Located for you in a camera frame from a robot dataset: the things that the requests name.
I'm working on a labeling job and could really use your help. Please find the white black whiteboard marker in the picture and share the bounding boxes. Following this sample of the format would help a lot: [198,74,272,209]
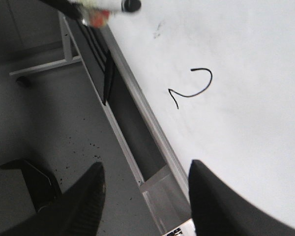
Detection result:
[69,0,142,28]

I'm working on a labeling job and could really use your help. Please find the white metal stand frame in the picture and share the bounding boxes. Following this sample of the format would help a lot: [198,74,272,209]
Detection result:
[10,13,195,236]

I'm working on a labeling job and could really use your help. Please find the black caster wheel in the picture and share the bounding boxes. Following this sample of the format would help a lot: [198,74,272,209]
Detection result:
[16,76,31,88]

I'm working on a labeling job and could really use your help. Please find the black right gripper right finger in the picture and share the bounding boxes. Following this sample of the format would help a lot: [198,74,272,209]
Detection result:
[188,160,295,236]

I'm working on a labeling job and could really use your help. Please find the white whiteboard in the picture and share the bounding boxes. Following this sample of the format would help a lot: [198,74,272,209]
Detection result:
[108,0,295,228]

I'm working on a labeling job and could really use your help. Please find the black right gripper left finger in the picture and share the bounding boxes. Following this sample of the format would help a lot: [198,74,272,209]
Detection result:
[0,162,105,236]

